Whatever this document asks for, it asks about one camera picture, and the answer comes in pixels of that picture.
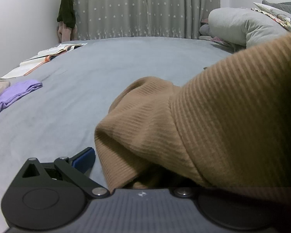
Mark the pink blanket under quilt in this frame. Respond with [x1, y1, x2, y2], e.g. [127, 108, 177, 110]
[198, 18, 232, 48]

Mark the brown ribbed knit sweater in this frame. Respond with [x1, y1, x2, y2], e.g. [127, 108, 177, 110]
[94, 33, 291, 201]

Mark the grey star-patterned curtain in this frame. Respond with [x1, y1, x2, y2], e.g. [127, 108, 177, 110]
[74, 0, 220, 40]

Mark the floral patterned pillow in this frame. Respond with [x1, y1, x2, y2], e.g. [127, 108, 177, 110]
[252, 2, 291, 32]

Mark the grey bed sheet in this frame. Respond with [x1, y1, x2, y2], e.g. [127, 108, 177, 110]
[0, 37, 232, 232]

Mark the dark green hanging garment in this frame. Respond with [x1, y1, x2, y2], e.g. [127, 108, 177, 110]
[57, 0, 76, 28]

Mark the light grey rolled quilt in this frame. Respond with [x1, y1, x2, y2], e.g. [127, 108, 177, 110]
[199, 7, 289, 48]

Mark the pink hanging garment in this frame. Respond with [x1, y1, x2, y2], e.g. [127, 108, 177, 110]
[57, 21, 78, 43]

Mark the open book with orange spine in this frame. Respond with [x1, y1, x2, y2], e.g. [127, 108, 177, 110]
[0, 43, 86, 79]

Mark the purple garment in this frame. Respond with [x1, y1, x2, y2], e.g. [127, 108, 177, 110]
[0, 79, 43, 112]

